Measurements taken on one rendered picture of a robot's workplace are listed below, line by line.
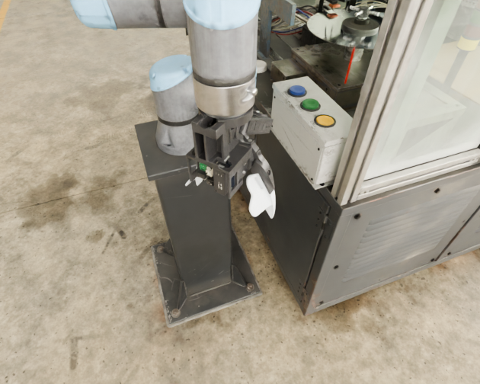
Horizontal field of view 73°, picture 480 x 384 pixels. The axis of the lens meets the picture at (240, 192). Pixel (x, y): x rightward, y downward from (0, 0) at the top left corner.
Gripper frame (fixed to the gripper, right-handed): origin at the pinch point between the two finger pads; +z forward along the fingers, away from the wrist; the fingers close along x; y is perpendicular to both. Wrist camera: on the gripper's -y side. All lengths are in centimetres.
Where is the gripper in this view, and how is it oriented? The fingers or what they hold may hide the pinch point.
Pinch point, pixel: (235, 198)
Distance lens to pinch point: 57.3
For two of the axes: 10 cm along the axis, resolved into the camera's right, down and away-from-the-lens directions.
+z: 0.0, 6.9, 7.3
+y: -5.1, 6.3, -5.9
